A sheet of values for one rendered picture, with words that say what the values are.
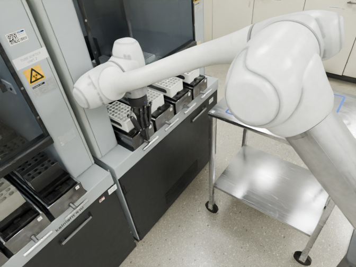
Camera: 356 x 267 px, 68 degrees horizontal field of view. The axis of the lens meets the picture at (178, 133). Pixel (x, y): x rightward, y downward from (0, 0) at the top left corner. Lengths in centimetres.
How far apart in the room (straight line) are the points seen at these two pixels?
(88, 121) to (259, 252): 120
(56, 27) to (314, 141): 76
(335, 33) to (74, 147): 89
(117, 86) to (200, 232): 119
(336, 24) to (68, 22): 72
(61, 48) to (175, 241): 126
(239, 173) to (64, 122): 106
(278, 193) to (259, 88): 123
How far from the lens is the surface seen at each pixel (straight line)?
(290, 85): 44
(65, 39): 94
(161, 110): 125
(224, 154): 215
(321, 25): 61
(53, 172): 106
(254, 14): 326
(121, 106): 124
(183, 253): 170
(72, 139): 106
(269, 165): 174
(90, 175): 115
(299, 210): 158
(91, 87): 83
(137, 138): 116
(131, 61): 92
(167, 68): 74
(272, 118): 44
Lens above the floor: 155
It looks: 41 degrees down
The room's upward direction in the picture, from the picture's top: 6 degrees counter-clockwise
